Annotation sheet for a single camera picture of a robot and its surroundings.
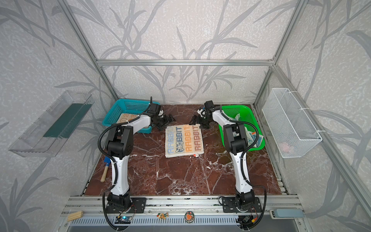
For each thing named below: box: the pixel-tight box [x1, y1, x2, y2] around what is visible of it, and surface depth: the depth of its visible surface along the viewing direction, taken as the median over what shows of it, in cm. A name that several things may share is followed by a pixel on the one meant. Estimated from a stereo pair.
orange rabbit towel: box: [116, 113, 140, 124], surface depth 112 cm
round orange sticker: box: [184, 210, 195, 224], surface depth 72 cm
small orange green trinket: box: [156, 212, 170, 219], surface depth 72 cm
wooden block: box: [67, 210, 84, 221], surface depth 72 cm
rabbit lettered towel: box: [165, 123, 205, 158], surface depth 100 cm
